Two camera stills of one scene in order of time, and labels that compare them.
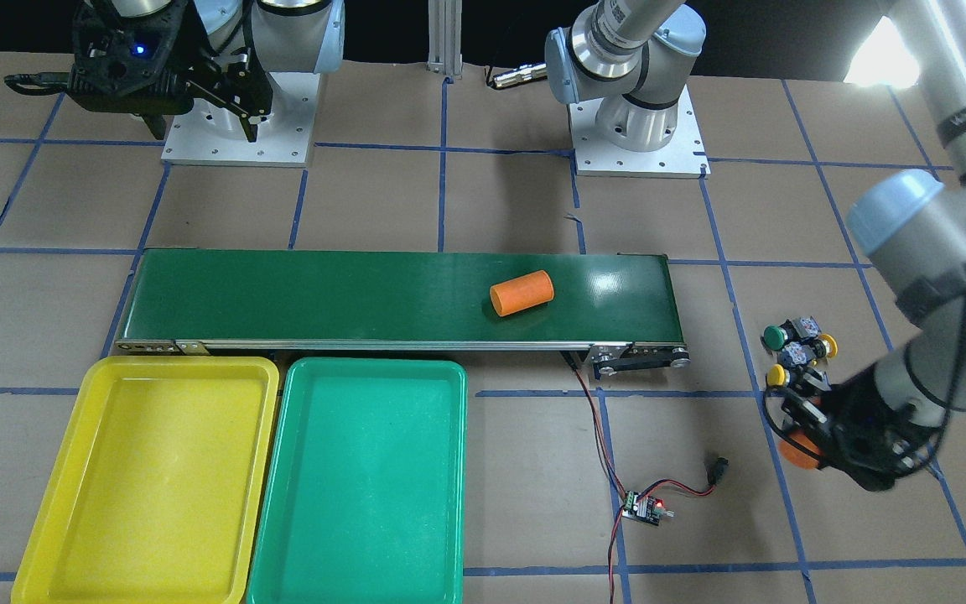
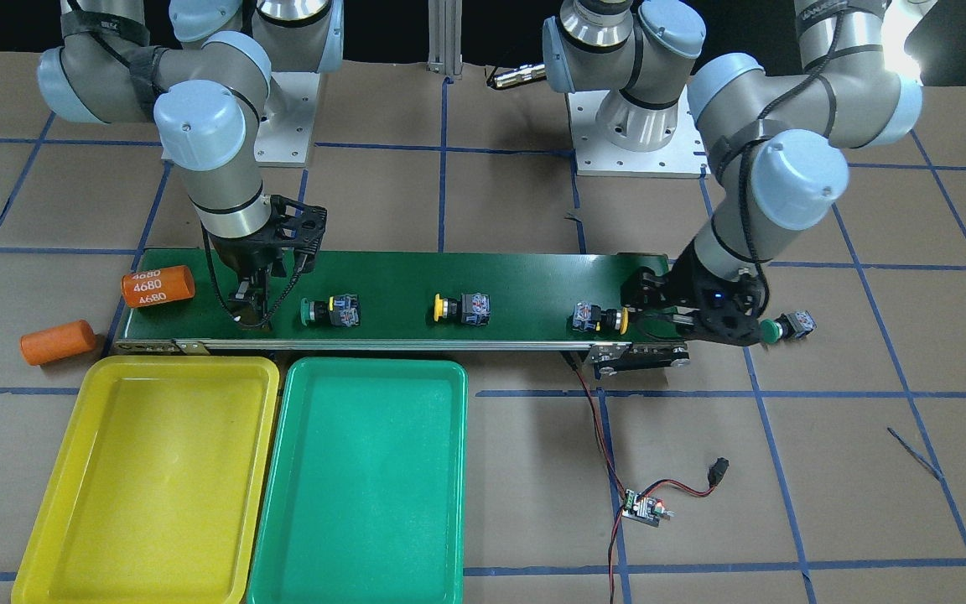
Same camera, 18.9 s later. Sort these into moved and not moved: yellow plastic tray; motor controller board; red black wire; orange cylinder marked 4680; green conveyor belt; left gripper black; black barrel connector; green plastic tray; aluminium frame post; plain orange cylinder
Moved: orange cylinder marked 4680; plain orange cylinder; left gripper black
Not moved: black barrel connector; aluminium frame post; green plastic tray; green conveyor belt; motor controller board; yellow plastic tray; red black wire
